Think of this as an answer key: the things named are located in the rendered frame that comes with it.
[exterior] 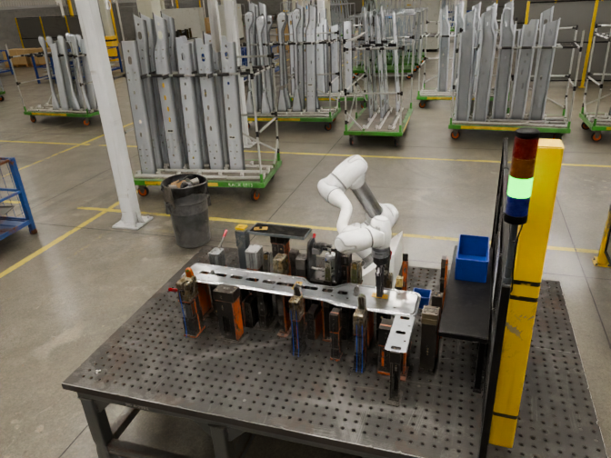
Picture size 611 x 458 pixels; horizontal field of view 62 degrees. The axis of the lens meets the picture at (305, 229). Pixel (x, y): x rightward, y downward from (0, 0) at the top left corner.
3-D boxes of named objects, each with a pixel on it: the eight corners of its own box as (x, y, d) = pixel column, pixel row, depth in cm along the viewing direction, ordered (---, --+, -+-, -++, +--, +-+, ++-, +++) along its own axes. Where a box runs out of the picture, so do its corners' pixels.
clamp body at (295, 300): (287, 355, 274) (283, 302, 259) (295, 342, 284) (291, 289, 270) (303, 359, 271) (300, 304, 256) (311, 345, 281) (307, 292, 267)
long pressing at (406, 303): (175, 281, 295) (175, 279, 294) (195, 263, 314) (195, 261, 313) (415, 318, 250) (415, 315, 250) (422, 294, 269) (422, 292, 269)
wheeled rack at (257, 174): (131, 199, 699) (103, 66, 624) (163, 174, 788) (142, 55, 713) (265, 203, 661) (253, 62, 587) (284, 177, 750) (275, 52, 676)
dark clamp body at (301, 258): (294, 315, 308) (290, 260, 292) (301, 303, 319) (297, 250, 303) (310, 318, 305) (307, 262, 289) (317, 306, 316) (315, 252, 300)
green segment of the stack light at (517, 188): (506, 197, 156) (509, 178, 153) (506, 190, 162) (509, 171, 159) (531, 199, 154) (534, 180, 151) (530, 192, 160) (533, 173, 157)
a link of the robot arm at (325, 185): (322, 195, 284) (340, 179, 284) (308, 184, 298) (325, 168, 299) (334, 210, 292) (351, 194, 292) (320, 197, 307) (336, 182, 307)
